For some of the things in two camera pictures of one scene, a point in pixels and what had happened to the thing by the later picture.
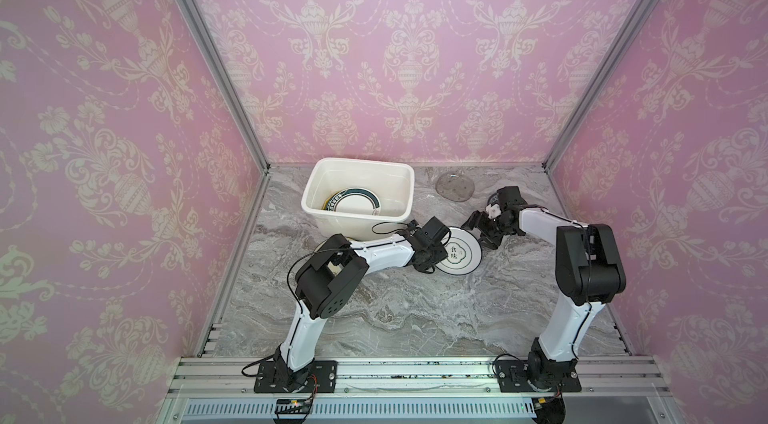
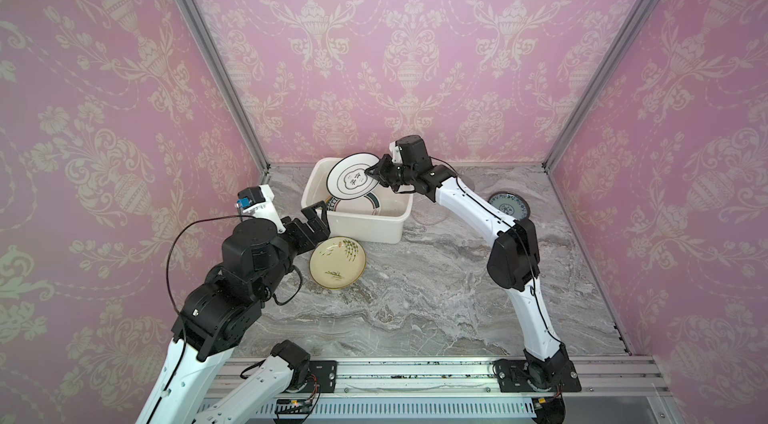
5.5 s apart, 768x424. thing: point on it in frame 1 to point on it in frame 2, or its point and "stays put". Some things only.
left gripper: x=429 y=266 to x=321 y=226
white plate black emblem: x=463 y=250 to x=347 y=180
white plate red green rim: x=353 y=199 stays put
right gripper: x=486 y=223 to x=387 y=169
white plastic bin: x=359 y=198 stays put
